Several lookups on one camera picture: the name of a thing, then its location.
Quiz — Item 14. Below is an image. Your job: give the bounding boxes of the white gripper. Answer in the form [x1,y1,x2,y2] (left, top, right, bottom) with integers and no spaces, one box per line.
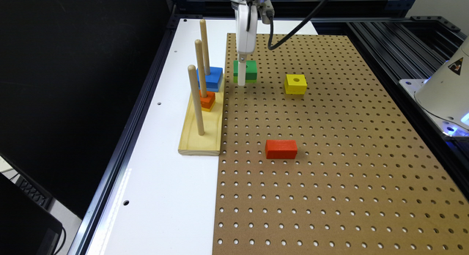
[235,4,257,86]

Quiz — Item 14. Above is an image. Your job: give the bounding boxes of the green block with hole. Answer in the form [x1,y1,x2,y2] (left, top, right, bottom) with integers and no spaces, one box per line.
[233,60,257,83]

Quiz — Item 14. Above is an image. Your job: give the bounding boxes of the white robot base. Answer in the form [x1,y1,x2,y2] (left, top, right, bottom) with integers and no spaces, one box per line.
[399,40,468,138]

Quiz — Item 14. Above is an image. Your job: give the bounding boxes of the blue block on peg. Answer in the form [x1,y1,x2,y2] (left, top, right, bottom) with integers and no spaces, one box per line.
[205,67,223,92]

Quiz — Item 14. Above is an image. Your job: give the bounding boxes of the orange block on peg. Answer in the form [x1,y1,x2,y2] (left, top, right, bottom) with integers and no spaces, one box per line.
[199,91,215,111]

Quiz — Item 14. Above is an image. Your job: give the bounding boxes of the yellow block with hole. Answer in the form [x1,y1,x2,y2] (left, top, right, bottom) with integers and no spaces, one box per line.
[284,74,307,95]

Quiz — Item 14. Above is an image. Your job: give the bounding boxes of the red rectangular block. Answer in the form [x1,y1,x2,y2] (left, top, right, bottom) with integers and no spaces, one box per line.
[265,140,298,159]

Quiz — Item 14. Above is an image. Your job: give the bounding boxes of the front wooden peg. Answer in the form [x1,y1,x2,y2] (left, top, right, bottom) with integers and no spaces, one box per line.
[188,64,204,136]

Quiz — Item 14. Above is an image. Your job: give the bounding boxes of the wooden peg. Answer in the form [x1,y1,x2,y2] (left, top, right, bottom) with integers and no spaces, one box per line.
[199,19,211,75]
[195,39,207,98]
[188,64,204,136]

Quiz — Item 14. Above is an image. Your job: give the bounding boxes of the middle wooden peg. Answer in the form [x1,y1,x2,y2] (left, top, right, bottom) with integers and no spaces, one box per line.
[195,39,207,98]

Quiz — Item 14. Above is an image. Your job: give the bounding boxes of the rear wooden peg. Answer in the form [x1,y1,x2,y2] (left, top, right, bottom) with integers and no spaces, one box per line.
[199,19,211,75]

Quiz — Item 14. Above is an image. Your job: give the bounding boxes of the wooden peg base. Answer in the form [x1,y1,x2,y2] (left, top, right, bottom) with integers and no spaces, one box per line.
[177,86,226,157]

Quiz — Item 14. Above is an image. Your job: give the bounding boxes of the brown pegboard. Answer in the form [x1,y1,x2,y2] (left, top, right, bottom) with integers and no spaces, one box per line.
[213,34,468,254]

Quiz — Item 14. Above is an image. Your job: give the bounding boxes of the black monitor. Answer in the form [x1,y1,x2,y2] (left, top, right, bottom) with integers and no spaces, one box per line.
[0,175,62,255]

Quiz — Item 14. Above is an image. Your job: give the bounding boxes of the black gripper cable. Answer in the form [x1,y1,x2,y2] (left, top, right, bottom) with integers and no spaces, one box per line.
[267,0,336,51]

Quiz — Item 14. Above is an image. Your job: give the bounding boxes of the black aluminium frame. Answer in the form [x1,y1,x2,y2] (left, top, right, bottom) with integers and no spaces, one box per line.
[68,0,468,254]

